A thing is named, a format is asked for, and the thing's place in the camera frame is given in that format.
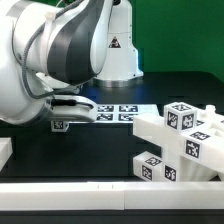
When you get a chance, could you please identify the white chair seat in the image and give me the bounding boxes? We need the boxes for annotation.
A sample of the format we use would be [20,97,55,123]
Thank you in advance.
[161,105,224,179]

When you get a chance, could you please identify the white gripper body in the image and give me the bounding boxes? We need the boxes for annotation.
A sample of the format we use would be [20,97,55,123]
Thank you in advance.
[50,95,98,122]

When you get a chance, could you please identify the white chair back frame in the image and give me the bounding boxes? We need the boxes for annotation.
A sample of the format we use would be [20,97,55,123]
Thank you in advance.
[133,102,224,174]

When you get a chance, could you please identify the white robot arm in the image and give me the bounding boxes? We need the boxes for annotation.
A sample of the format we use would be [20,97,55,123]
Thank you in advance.
[0,0,143,125]

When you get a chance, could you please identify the white tag base sheet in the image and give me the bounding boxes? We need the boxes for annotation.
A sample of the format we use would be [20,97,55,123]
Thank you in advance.
[69,103,161,125]

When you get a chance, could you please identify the white left wall block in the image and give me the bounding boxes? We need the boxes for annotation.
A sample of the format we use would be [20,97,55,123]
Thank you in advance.
[0,138,13,171]

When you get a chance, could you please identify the black cables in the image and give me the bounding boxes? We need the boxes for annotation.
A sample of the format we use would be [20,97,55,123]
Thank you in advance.
[19,0,94,109]

